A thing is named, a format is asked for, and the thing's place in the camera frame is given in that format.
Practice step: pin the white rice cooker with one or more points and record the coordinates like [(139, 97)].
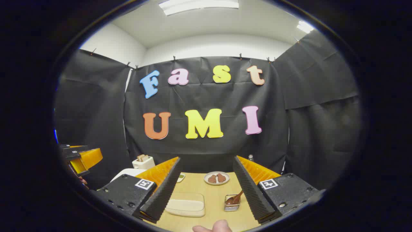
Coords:
[(128, 172)]

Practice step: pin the brown wooden spoon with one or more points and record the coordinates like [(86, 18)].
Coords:
[(234, 199)]

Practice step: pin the divided seasoning dish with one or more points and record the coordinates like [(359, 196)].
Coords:
[(181, 177)]

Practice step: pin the white round plate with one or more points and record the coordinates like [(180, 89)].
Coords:
[(216, 184)]

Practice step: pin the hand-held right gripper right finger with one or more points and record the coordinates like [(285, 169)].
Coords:
[(251, 196)]

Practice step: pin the brown meat piece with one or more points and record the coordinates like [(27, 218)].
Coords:
[(221, 178), (212, 179)]

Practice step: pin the white toaster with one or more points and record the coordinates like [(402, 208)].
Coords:
[(143, 165)]

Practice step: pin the small ceiling light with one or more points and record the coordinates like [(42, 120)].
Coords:
[(304, 27)]

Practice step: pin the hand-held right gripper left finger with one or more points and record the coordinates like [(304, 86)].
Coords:
[(162, 196)]

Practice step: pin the black backdrop cloth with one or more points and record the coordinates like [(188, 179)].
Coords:
[(206, 96)]

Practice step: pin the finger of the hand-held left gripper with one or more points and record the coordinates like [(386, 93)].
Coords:
[(72, 150), (88, 159)]

